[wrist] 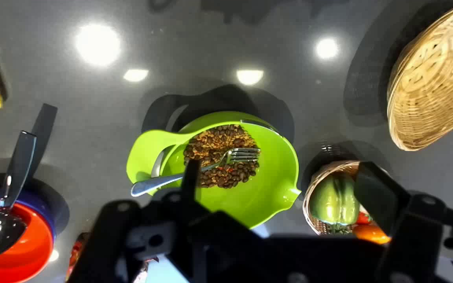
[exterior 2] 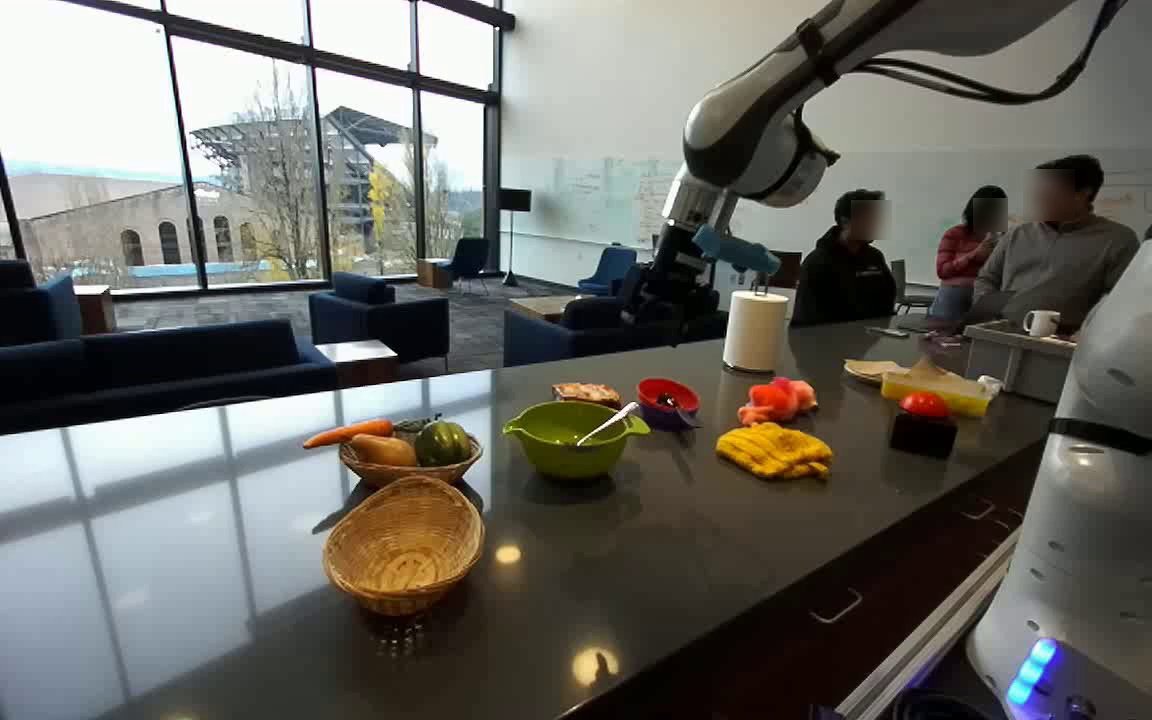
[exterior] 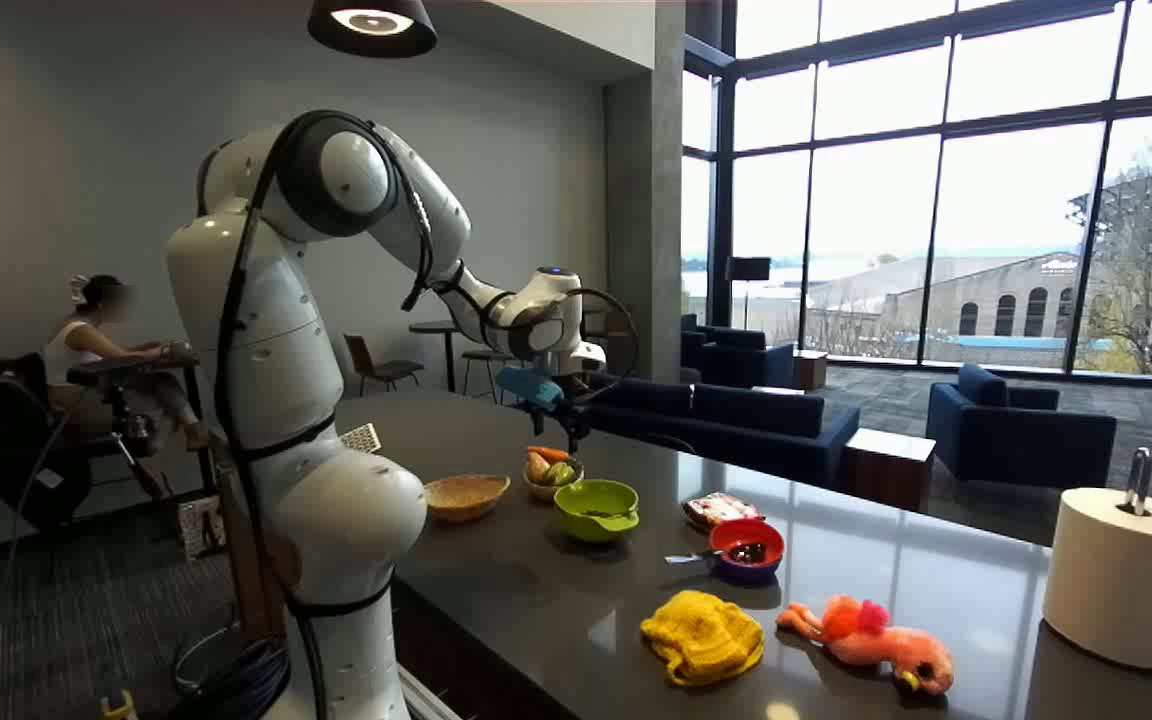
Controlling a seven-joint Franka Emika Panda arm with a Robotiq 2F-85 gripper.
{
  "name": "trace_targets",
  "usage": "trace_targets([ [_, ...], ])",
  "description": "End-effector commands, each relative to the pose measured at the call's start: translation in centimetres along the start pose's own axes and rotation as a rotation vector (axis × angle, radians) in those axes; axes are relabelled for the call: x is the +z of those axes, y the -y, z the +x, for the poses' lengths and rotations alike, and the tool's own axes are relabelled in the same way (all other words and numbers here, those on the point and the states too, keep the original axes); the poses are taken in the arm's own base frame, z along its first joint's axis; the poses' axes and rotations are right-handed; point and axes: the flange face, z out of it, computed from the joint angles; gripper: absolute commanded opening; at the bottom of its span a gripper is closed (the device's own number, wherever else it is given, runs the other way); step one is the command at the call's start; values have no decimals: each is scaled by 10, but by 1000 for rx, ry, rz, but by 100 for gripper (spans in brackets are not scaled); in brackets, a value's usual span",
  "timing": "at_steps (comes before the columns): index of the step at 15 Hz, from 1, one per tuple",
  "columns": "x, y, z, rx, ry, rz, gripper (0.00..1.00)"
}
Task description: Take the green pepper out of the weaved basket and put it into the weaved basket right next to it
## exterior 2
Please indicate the white paper towel roll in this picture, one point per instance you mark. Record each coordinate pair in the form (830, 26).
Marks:
(752, 333)

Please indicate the yellow knitted cloth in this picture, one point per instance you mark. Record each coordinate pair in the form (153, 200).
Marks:
(778, 453)

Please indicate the dark blue armchair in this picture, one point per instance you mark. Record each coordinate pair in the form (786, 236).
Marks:
(369, 308)

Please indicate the far weaved basket with vegetables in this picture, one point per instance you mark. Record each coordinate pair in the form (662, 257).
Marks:
(386, 472)

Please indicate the pink orange plush toy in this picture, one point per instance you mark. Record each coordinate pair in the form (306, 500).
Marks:
(778, 403)

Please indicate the potato in basket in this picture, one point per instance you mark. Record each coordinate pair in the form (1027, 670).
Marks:
(380, 448)

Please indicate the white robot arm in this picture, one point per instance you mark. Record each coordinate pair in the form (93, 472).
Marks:
(1071, 626)

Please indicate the white spoon in bowl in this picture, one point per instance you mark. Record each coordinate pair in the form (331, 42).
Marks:
(623, 415)

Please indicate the green plastic bowl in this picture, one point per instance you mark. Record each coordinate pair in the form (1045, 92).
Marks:
(572, 439)

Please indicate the red tomato on black block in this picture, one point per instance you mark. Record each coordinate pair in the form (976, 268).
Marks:
(922, 426)

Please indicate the red small bowl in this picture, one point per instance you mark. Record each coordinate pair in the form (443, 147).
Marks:
(665, 403)

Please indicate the person in red top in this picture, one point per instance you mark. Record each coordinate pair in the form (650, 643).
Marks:
(962, 257)

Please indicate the orange carrot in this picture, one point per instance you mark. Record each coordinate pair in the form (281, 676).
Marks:
(349, 430)

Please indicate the small snack packet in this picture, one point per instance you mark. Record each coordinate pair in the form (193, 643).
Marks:
(589, 393)

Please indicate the person in grey sweater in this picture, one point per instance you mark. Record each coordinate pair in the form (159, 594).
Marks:
(1063, 254)

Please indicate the man in black jacket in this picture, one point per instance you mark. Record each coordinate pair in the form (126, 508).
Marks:
(845, 272)

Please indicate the white mug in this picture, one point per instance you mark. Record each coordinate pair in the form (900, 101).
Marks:
(1043, 320)

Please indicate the dark blue sofa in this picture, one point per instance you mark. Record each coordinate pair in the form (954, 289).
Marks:
(63, 375)

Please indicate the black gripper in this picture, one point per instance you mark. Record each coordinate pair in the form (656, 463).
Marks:
(678, 289)

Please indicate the near empty weaved basket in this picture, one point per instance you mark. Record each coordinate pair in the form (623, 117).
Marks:
(407, 545)

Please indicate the green bell pepper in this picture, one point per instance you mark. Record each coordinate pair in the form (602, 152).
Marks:
(443, 442)

